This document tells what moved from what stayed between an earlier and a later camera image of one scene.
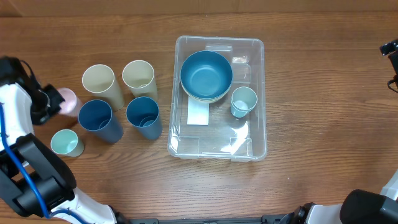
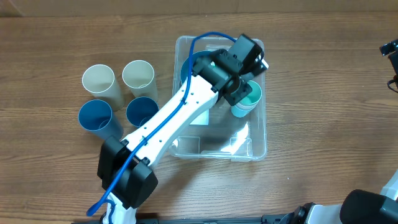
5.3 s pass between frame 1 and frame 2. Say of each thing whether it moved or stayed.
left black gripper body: moved
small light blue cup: stayed
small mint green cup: moved
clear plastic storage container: stayed
